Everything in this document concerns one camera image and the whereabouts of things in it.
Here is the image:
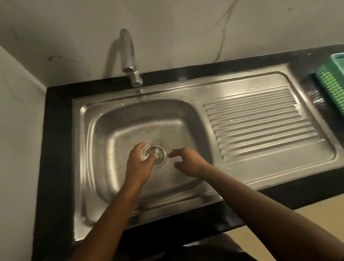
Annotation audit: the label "person's left hand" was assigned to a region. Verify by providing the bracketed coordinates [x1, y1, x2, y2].
[122, 140, 161, 189]

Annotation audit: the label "person's right hand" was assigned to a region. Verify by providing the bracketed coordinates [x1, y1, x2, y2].
[167, 146, 214, 180]

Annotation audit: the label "metal drain strainer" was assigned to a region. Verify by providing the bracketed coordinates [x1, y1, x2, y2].
[143, 143, 168, 168]

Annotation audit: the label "stainless steel sink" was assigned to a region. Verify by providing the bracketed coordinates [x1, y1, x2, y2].
[64, 60, 344, 243]

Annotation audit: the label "person's right forearm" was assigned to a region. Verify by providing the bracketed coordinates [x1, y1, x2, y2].
[204, 160, 344, 261]

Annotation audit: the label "person's left forearm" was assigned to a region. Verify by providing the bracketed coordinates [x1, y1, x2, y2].
[52, 179, 152, 261]

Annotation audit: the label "person's grey trousers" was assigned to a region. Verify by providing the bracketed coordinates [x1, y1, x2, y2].
[183, 232, 245, 254]

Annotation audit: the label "person's black shirt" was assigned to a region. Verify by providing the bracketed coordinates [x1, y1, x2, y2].
[109, 236, 344, 261]

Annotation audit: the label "chrome faucet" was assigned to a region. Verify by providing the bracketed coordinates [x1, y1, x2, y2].
[118, 27, 144, 89]

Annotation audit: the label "teal plastic basket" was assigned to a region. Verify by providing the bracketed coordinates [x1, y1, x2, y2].
[313, 52, 344, 122]

